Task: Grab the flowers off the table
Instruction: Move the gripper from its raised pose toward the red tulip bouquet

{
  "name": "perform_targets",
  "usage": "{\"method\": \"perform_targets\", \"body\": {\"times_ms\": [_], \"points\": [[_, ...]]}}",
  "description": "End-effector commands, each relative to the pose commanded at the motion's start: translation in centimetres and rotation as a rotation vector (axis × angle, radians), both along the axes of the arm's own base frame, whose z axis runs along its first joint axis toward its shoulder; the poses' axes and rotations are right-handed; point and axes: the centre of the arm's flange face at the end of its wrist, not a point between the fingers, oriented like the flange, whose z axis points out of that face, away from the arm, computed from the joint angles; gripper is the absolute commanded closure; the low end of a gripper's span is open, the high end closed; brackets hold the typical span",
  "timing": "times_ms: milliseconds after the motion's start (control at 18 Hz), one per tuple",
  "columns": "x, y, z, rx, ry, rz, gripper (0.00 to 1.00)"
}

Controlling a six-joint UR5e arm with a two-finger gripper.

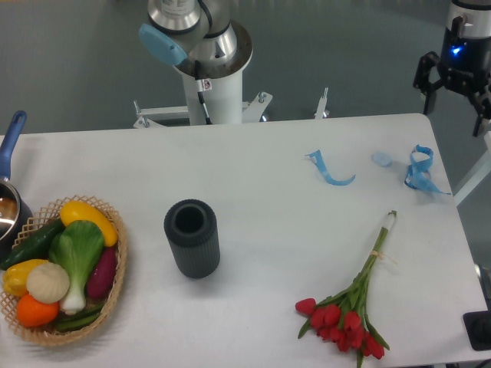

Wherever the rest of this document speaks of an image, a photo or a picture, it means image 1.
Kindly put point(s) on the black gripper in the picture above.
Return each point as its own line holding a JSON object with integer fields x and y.
{"x": 463, "y": 67}

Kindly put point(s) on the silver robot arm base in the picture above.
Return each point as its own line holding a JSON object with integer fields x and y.
{"x": 198, "y": 38}

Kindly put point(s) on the tangled blue tape strip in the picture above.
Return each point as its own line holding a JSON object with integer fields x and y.
{"x": 418, "y": 175}

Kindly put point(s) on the light blue cap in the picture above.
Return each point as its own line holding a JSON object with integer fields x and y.
{"x": 382, "y": 159}

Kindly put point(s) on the black device at edge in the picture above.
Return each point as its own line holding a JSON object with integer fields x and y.
{"x": 477, "y": 326}

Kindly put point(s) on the red tulip bouquet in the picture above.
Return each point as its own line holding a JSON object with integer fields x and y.
{"x": 342, "y": 318}

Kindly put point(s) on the dark grey ribbed vase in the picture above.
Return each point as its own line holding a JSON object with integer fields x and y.
{"x": 191, "y": 229}

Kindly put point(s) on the purple sweet potato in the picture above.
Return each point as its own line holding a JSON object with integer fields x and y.
{"x": 101, "y": 280}

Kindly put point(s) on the yellow squash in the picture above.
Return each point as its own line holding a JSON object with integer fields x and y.
{"x": 75, "y": 210}

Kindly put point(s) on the green bok choy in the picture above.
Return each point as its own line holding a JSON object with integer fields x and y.
{"x": 77, "y": 250}

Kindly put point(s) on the dark green cucumber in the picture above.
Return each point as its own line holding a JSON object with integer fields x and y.
{"x": 35, "y": 246}

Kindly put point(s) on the green bean pod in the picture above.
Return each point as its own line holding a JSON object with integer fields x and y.
{"x": 79, "y": 320}

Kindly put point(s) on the cream garlic bulb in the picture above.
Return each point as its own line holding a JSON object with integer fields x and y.
{"x": 48, "y": 283}

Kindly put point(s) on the woven wicker basket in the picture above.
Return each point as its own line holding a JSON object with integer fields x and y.
{"x": 46, "y": 335}

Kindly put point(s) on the orange fruit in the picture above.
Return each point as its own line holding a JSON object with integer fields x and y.
{"x": 32, "y": 313}

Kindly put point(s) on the yellow bell pepper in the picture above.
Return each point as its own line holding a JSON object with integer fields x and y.
{"x": 15, "y": 277}

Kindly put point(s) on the white frame bar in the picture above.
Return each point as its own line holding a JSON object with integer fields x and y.
{"x": 479, "y": 171}

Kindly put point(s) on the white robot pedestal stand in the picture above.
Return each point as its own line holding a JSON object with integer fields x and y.
{"x": 209, "y": 101}

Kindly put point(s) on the blue handled saucepan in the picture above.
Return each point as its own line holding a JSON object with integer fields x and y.
{"x": 14, "y": 211}

